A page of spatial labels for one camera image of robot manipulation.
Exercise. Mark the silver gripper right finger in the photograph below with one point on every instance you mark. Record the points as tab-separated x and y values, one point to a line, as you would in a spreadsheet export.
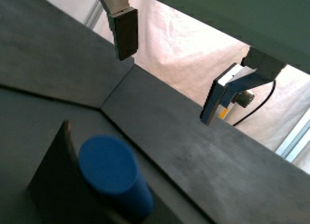
257	70

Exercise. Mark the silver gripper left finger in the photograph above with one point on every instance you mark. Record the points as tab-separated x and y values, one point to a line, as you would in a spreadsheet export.
123	25

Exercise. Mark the blue oval cylinder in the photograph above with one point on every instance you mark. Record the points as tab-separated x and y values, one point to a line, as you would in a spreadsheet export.
110	169

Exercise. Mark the dark curved cradle fixture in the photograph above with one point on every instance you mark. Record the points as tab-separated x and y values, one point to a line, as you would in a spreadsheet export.
63	197

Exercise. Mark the aluminium frame profile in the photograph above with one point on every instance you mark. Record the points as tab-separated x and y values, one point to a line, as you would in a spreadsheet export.
297	139

